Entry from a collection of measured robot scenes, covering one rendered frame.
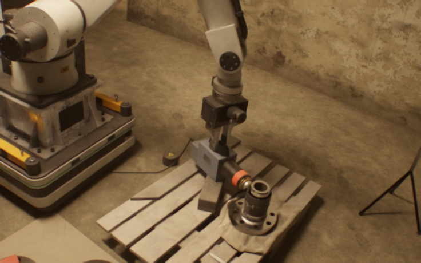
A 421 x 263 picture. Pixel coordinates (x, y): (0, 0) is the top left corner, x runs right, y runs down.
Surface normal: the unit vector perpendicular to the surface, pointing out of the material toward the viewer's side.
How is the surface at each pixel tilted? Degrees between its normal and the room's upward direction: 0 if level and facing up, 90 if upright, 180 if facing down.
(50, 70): 90
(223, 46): 90
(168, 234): 0
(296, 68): 90
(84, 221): 0
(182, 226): 0
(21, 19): 90
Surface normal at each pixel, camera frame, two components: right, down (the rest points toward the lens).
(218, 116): 0.58, 0.50
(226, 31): -0.18, 0.52
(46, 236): 0.12, -0.83
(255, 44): -0.59, 0.38
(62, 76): 0.85, 0.37
